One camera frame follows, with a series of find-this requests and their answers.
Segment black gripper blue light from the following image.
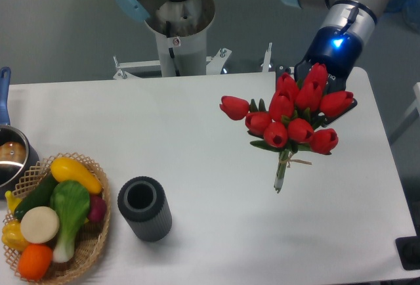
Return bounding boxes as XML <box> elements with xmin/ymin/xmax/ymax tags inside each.
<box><xmin>275</xmin><ymin>27</ymin><xmax>363</xmax><ymax>126</ymax></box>

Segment red tulip bouquet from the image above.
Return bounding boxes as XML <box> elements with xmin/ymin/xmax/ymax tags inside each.
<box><xmin>219</xmin><ymin>63</ymin><xmax>355</xmax><ymax>192</ymax></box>

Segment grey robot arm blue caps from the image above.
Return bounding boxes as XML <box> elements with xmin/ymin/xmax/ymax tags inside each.
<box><xmin>115</xmin><ymin>0</ymin><xmax>390</xmax><ymax>94</ymax></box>

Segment black device at table edge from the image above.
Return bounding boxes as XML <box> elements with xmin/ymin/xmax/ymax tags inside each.
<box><xmin>395</xmin><ymin>236</ymin><xmax>419</xmax><ymax>271</ymax></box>

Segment dark grey ribbed vase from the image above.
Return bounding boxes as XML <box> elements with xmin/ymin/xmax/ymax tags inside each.
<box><xmin>117</xmin><ymin>176</ymin><xmax>173</xmax><ymax>242</ymax></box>

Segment purple red radish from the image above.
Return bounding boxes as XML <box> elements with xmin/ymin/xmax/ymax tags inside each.
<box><xmin>87</xmin><ymin>195</ymin><xmax>107</xmax><ymax>223</ymax></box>

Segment yellow squash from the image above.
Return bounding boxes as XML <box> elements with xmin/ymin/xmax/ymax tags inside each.
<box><xmin>50</xmin><ymin>157</ymin><xmax>102</xmax><ymax>195</ymax></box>

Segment green bok choy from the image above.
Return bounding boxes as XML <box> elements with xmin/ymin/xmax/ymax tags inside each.
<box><xmin>50</xmin><ymin>180</ymin><xmax>90</xmax><ymax>263</ymax></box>

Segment woven wicker basket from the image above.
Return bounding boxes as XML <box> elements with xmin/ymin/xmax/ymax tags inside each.
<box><xmin>1</xmin><ymin>152</ymin><xmax>111</xmax><ymax>284</ymax></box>

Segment dark green cucumber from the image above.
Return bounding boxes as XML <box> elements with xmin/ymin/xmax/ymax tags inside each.
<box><xmin>13</xmin><ymin>173</ymin><xmax>58</xmax><ymax>221</ymax></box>

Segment cream round bun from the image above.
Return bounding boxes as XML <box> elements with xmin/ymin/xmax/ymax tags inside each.
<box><xmin>20</xmin><ymin>206</ymin><xmax>60</xmax><ymax>244</ymax></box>

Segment yellow banana tip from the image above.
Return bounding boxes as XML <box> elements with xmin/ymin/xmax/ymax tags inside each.
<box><xmin>5</xmin><ymin>190</ymin><xmax>22</xmax><ymax>213</ymax></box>

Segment orange fruit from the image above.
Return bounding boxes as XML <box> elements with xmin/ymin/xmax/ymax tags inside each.
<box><xmin>18</xmin><ymin>244</ymin><xmax>53</xmax><ymax>281</ymax></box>

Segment yellow bell pepper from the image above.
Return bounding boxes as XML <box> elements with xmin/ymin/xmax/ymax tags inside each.
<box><xmin>1</xmin><ymin>219</ymin><xmax>30</xmax><ymax>252</ymax></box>

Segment metal base frame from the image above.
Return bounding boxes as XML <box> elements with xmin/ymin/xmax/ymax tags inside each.
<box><xmin>112</xmin><ymin>42</ymin><xmax>275</xmax><ymax>79</ymax></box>

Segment white furniture frame right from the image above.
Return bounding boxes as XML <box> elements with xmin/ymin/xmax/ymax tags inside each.
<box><xmin>388</xmin><ymin>81</ymin><xmax>420</xmax><ymax>145</ymax></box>

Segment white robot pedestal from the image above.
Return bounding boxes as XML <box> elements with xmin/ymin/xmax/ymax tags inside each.
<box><xmin>146</xmin><ymin>0</ymin><xmax>215</xmax><ymax>77</ymax></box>

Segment blue handled saucepan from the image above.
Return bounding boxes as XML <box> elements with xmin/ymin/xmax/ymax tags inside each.
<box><xmin>1</xmin><ymin>66</ymin><xmax>39</xmax><ymax>200</ymax></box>

